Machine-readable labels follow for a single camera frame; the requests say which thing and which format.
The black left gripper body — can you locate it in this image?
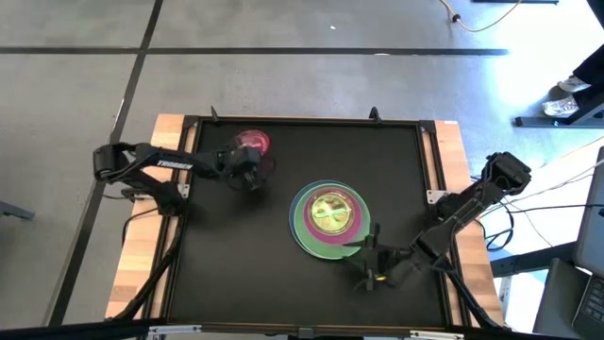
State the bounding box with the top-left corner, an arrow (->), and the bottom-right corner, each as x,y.
220,145 -> 265,184

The black rig crossbar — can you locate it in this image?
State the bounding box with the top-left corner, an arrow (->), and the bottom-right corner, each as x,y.
0,318 -> 604,340

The opaque green plastic plate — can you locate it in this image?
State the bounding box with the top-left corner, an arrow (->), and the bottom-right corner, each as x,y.
294,180 -> 373,259

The person's shoe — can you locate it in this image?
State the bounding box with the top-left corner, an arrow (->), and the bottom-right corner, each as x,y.
556,75 -> 593,94
541,95 -> 580,119

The black desk foot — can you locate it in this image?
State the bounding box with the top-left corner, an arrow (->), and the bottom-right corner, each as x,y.
513,109 -> 604,129

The black table mat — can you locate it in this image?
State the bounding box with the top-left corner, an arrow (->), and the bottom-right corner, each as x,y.
167,117 -> 448,328

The beige floor cable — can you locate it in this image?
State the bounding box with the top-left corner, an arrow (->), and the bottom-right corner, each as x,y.
438,0 -> 523,34

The grey furniture foot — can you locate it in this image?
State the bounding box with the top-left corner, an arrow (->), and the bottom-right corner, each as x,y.
0,199 -> 37,222

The grey laptop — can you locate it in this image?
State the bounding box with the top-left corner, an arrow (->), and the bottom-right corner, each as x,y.
571,145 -> 604,340

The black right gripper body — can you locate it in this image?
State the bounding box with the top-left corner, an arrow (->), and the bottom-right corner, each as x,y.
361,242 -> 417,289

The large clear green plate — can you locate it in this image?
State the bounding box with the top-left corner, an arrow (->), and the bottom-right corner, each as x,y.
294,181 -> 373,262

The small clear green plate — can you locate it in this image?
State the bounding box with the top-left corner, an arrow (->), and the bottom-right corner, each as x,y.
311,192 -> 356,234

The person's leg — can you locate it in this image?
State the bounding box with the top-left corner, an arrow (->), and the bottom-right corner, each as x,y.
571,44 -> 604,110

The clear pink plastic plate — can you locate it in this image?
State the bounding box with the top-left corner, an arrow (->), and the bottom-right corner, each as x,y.
226,128 -> 277,191
302,187 -> 365,246

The blue plastic plate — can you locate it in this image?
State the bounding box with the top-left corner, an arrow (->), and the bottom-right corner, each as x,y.
289,179 -> 370,257

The black cables bundle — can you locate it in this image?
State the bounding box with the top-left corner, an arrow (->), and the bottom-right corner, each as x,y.
471,160 -> 604,252

